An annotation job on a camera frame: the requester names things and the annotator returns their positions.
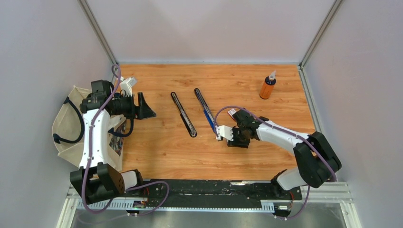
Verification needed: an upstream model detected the black stapler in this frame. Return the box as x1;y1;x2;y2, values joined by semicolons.
171;92;197;138

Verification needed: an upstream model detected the white red staple box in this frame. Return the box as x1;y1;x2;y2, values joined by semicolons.
227;108;237;119

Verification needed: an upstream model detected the beige tote bag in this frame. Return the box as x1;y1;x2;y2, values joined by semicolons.
52;86;124;171

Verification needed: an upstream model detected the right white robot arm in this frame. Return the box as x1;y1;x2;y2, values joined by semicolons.
217;109;342;199

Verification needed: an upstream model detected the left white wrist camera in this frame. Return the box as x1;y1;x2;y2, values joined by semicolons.
119;77;137;96

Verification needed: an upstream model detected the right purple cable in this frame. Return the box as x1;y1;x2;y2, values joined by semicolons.
214;105;337;220

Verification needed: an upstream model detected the orange glue bottle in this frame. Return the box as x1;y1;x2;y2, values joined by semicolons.
259;70;277;99

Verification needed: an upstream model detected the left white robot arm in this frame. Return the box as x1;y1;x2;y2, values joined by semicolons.
70;80;156;205

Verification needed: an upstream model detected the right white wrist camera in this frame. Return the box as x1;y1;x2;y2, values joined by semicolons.
216;125;233;141

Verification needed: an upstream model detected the blue stapler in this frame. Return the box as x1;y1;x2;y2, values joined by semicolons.
194;88;218;136

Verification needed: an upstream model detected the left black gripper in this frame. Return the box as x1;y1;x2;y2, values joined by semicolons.
111;93;156;120

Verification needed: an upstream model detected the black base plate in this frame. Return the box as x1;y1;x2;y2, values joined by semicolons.
123;179;302;209

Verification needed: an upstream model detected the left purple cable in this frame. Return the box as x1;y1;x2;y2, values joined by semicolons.
81;64;170;218

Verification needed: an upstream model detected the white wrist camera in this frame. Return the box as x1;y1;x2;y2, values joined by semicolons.
119;77;137;96
216;125;233;141

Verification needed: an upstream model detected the purple cable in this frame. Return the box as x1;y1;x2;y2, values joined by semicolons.
214;105;337;220
81;64;170;218

